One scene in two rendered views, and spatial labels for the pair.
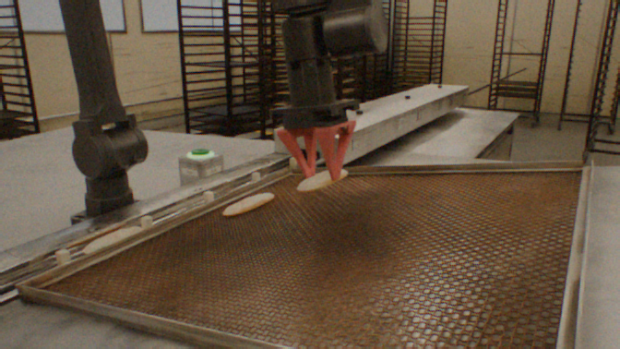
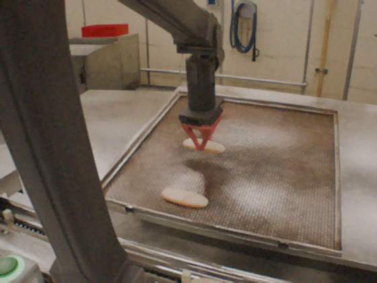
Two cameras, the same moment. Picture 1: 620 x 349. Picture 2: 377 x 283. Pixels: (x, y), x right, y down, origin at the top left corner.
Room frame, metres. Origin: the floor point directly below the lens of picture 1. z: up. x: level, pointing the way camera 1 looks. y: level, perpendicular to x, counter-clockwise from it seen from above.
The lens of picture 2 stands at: (0.73, 0.60, 1.27)
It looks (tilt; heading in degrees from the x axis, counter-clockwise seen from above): 25 degrees down; 259
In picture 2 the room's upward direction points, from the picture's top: straight up
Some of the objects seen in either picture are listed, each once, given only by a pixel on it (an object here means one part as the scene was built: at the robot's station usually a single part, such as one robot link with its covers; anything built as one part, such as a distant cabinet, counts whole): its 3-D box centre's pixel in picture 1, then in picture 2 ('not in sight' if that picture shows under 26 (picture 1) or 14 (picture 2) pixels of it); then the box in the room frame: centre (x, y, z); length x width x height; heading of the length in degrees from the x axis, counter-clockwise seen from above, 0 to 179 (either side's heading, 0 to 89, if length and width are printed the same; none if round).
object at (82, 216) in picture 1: (109, 196); not in sight; (0.80, 0.37, 0.86); 0.12 x 0.09 x 0.08; 160
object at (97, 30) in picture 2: not in sight; (105, 29); (1.07, -3.55, 0.94); 0.51 x 0.36 x 0.13; 153
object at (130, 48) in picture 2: not in sight; (108, 68); (1.07, -3.55, 0.44); 0.70 x 0.55 x 0.87; 149
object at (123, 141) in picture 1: (114, 156); not in sight; (0.79, 0.35, 0.94); 0.09 x 0.05 x 0.10; 61
